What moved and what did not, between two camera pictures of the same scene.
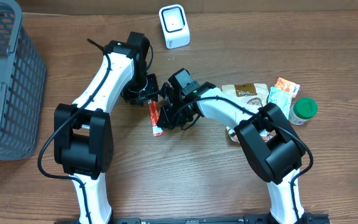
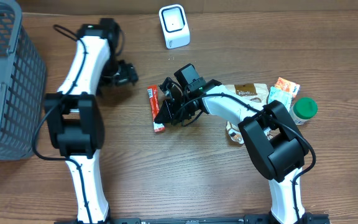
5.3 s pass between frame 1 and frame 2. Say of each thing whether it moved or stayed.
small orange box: stayed
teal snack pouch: stayed
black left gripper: moved
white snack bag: stayed
